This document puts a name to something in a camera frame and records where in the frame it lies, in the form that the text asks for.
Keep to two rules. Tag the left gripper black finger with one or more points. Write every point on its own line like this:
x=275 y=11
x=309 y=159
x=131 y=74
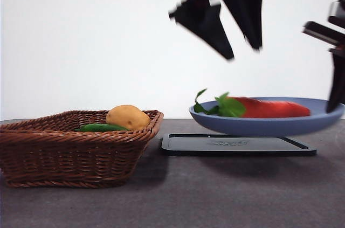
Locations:
x=205 y=23
x=248 y=12

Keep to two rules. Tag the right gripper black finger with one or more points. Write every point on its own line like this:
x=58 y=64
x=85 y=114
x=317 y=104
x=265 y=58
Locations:
x=338 y=82

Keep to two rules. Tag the orange carrot with green leaves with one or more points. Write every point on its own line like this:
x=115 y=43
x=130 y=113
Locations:
x=269 y=109

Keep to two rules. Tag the blue round plate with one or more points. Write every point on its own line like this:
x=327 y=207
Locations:
x=256 y=127

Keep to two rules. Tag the yellow-brown potato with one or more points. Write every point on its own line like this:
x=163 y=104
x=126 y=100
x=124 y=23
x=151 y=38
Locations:
x=126 y=117

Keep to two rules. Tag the black flat tray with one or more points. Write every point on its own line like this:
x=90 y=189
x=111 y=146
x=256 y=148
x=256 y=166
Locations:
x=188 y=149

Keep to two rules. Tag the green pepper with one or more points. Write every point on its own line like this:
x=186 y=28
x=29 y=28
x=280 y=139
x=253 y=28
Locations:
x=97 y=127

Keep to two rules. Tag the brown wicker basket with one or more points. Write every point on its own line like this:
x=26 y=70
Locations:
x=67 y=158

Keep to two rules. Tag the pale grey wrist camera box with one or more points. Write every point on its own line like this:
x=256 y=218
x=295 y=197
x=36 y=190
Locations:
x=338 y=8

